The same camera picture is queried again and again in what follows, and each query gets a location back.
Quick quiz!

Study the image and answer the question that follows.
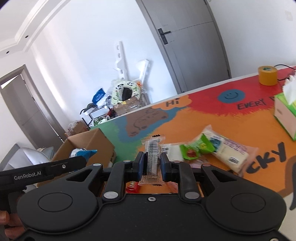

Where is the black white cake packet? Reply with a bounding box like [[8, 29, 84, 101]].
[[139, 135, 166, 186]]

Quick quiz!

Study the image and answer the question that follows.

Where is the white Runfu cake packet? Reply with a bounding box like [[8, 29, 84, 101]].
[[202, 125, 259, 176]]

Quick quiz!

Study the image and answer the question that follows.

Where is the blue silver snack packet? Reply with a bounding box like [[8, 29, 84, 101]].
[[69, 148, 97, 162]]

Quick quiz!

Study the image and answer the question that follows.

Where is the person's left hand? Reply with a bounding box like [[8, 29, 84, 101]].
[[0, 211, 25, 240]]

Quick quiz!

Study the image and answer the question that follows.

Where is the pink bread packet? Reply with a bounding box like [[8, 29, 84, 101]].
[[162, 143, 209, 168]]

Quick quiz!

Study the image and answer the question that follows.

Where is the red snack packet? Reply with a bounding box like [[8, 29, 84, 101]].
[[125, 181, 140, 194]]

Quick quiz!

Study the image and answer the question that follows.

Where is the grey sofa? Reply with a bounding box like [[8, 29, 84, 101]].
[[1, 144, 55, 171]]

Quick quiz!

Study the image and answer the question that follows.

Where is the green snack packet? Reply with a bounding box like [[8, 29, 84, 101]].
[[179, 133, 216, 160]]

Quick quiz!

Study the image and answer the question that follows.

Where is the brown cardboard box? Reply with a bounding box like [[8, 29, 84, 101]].
[[36, 127, 117, 188]]

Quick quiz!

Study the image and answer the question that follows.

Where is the grey side door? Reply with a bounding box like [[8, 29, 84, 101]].
[[1, 65, 65, 151]]

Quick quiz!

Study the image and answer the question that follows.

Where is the cardboard box on rack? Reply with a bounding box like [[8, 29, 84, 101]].
[[113, 96, 149, 115]]

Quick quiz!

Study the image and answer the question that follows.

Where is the small floor cardboard box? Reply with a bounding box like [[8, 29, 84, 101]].
[[65, 121, 89, 138]]

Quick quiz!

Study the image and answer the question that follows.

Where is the black metal rack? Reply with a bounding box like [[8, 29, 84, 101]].
[[80, 103, 117, 130]]

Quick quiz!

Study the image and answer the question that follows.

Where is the blue plastic bag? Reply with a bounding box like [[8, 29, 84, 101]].
[[92, 88, 106, 104]]

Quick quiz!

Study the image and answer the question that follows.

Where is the colourful cartoon table mat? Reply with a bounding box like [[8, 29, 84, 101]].
[[98, 74, 295, 197]]

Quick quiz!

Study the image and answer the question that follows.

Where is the green tissue box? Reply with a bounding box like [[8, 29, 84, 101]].
[[274, 75, 295, 141]]

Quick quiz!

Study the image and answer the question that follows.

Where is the yellow tape roll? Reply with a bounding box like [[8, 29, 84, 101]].
[[258, 66, 278, 86]]

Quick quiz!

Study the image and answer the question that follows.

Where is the panda print seat ring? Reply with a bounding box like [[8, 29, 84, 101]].
[[111, 79, 141, 106]]

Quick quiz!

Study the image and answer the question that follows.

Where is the white shelf bracket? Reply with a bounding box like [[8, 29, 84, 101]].
[[114, 41, 151, 89]]

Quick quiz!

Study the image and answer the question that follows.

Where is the black door handle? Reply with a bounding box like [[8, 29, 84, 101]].
[[158, 28, 171, 45]]

